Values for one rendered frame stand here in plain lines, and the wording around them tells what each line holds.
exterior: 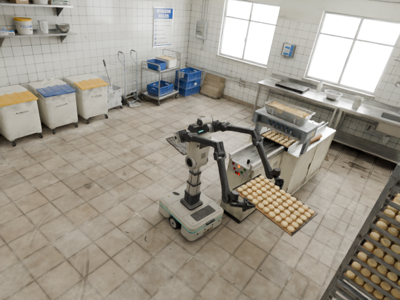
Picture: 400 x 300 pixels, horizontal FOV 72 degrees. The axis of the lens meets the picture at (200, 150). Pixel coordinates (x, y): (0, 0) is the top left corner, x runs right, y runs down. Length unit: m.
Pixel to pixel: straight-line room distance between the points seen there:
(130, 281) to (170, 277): 0.38
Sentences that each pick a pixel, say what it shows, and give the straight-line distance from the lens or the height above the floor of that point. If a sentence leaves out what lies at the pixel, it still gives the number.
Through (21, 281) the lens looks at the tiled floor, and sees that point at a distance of 3.20.
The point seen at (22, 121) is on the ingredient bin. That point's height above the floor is 0.39.
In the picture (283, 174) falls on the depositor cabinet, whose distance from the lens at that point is 3.69.
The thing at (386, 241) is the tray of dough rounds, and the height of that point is 1.33.
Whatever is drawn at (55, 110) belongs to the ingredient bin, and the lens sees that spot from 5.24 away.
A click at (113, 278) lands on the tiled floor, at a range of 2.99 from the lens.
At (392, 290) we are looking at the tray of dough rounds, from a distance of 2.12.
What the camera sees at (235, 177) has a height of 0.62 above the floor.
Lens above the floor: 2.45
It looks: 30 degrees down
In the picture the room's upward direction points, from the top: 7 degrees clockwise
